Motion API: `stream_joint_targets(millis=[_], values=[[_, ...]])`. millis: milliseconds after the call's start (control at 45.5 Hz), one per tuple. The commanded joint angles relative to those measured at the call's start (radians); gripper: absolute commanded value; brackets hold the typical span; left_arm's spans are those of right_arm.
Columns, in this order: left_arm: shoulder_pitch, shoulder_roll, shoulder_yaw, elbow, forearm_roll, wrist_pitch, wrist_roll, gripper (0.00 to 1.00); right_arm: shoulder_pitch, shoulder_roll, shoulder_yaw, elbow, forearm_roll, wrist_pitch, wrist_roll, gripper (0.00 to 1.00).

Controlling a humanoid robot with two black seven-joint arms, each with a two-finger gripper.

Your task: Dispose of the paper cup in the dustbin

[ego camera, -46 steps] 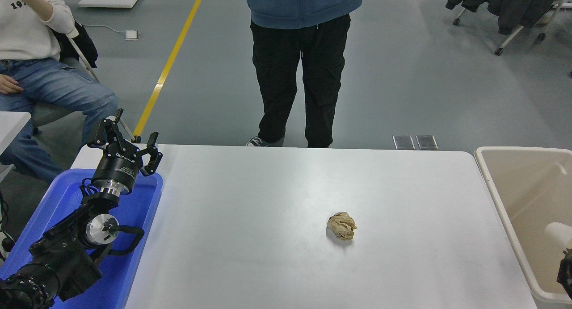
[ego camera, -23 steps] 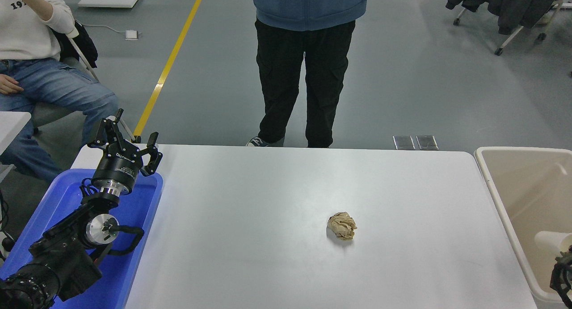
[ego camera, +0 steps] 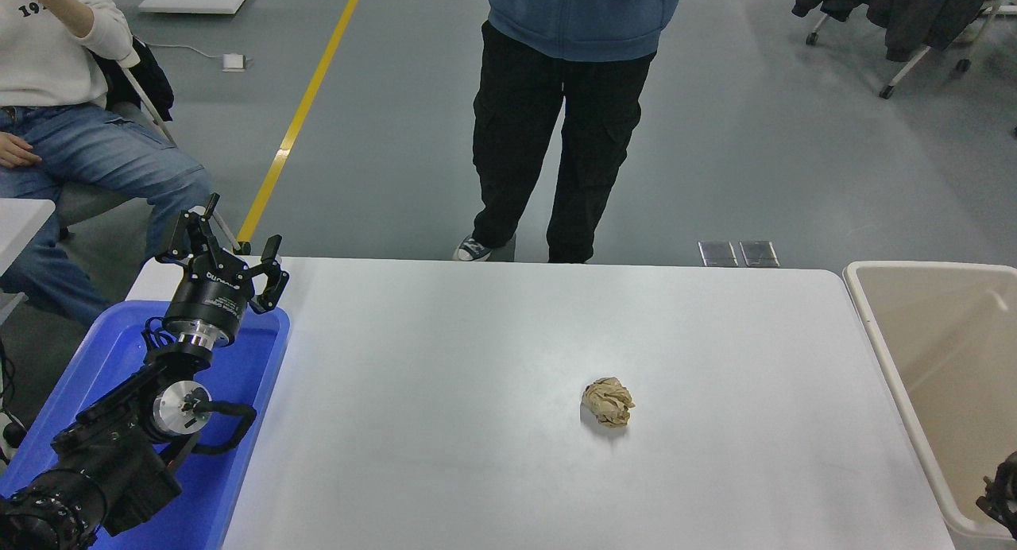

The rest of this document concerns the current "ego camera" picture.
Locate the small white side table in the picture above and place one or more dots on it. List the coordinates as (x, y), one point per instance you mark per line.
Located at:
(20, 224)

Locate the person's right hand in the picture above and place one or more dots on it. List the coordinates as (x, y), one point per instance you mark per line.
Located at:
(17, 151)

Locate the metal floor plate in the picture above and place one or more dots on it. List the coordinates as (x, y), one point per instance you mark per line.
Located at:
(759, 253)
(717, 253)

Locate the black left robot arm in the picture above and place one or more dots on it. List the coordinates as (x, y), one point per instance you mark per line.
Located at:
(111, 455)

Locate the black bag on chair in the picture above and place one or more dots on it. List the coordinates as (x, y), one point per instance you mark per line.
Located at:
(147, 81)

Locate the crumpled tan paper ball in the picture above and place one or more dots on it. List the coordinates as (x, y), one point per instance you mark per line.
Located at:
(608, 403)

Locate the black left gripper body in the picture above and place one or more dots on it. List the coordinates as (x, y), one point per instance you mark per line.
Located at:
(208, 296)

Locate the blue plastic tray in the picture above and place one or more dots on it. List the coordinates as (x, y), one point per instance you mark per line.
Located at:
(238, 391)

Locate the person's left forearm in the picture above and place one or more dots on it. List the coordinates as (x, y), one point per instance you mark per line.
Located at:
(67, 9)

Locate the large pale plastic bin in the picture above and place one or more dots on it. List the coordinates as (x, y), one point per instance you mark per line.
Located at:
(945, 351)

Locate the person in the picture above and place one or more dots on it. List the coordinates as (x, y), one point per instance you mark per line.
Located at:
(572, 97)
(71, 145)

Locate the white folding chair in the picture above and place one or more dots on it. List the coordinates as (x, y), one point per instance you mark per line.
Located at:
(147, 101)

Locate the white wheeled chair frame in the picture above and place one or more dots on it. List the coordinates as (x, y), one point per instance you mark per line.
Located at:
(906, 71)

